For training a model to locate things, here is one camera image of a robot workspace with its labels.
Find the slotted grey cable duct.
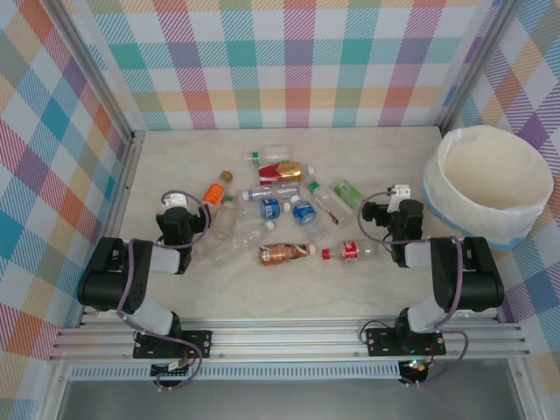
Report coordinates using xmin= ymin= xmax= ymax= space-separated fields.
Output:
xmin=68 ymin=365 xmax=403 ymax=381

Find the aluminium corner post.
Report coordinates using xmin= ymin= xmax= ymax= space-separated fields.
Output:
xmin=50 ymin=0 xmax=148 ymax=145
xmin=437 ymin=0 xmax=520 ymax=130

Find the white plastic bin liner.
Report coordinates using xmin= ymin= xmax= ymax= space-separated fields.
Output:
xmin=422 ymin=124 xmax=555 ymax=253

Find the clear bottle white cap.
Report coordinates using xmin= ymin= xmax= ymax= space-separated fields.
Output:
xmin=192 ymin=220 xmax=277 ymax=264

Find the red gold label bottle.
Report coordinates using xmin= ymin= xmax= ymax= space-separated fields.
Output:
xmin=256 ymin=160 xmax=317 ymax=184

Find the small circuit board with LED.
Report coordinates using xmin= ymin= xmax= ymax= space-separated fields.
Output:
xmin=402 ymin=358 xmax=432 ymax=376

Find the grey metal shelf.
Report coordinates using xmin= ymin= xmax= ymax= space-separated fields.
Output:
xmin=43 ymin=378 xmax=539 ymax=420

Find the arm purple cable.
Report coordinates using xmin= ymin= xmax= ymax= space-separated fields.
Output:
xmin=357 ymin=187 xmax=472 ymax=389
xmin=115 ymin=191 xmax=214 ymax=390

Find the tall clear bottle green band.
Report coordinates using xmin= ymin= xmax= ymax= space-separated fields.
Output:
xmin=305 ymin=179 xmax=356 ymax=229

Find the brown label bottle beige cap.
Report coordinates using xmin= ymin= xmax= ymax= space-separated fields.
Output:
xmin=258 ymin=242 xmax=318 ymax=267

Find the red label bottle red cap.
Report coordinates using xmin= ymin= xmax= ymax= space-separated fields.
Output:
xmin=321 ymin=239 xmax=381 ymax=263

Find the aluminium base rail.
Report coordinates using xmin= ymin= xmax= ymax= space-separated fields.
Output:
xmin=47 ymin=315 xmax=531 ymax=362

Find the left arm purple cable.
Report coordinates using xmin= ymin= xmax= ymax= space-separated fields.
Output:
xmin=115 ymin=191 xmax=214 ymax=390

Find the orange label bottle gold cap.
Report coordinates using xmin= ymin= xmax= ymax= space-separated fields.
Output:
xmin=200 ymin=170 xmax=235 ymax=215

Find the aluminium side rail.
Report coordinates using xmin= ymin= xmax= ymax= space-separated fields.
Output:
xmin=76 ymin=129 xmax=148 ymax=328

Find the light green label bottle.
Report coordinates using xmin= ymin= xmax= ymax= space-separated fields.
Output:
xmin=332 ymin=179 xmax=367 ymax=215

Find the small clear bottle green band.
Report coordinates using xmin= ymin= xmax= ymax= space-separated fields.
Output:
xmin=243 ymin=143 xmax=291 ymax=164

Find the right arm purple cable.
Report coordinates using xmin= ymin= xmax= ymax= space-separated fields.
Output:
xmin=357 ymin=187 xmax=472 ymax=389

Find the round beige waste bin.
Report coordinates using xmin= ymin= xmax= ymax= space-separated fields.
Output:
xmin=422 ymin=124 xmax=555 ymax=253

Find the blue label bottle white cap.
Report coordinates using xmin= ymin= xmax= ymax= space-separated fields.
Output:
xmin=238 ymin=197 xmax=293 ymax=221
xmin=289 ymin=194 xmax=329 ymax=242

